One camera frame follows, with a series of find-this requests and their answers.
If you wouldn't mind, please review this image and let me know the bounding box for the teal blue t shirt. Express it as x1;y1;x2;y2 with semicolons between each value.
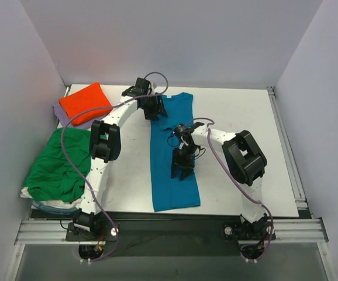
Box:
149;92;201;213

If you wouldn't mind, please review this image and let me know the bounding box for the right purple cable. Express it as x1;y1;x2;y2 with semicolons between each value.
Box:
183;117;275;263

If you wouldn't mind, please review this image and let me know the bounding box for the folded lavender t shirt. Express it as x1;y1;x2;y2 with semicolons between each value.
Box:
53;103;107;129

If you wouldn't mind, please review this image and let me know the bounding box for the white t shirt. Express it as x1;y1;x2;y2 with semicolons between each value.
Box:
20;187;82;210

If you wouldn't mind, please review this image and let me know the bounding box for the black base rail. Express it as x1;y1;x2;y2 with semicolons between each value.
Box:
30;210;278;258

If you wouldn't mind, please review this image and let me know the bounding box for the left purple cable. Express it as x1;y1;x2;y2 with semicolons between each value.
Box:
60;71;170;263

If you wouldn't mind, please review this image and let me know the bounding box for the purple cable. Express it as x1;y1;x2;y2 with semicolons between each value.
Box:
60;71;170;263
183;117;275;263

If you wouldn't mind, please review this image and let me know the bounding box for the light blue t shirt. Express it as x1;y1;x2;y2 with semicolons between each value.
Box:
31;200;77;215

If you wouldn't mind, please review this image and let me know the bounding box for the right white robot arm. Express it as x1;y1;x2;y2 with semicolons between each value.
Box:
171;122;268;239

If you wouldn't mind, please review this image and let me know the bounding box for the folded orange t shirt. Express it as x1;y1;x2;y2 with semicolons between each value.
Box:
59;83;112;126

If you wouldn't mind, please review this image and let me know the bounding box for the aluminium front frame rail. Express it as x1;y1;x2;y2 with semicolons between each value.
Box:
15;219;328;245

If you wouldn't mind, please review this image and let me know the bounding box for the green t shirt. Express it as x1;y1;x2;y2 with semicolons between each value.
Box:
24;128;91;203

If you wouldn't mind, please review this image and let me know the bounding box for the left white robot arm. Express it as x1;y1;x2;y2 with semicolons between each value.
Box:
73;77;168;241

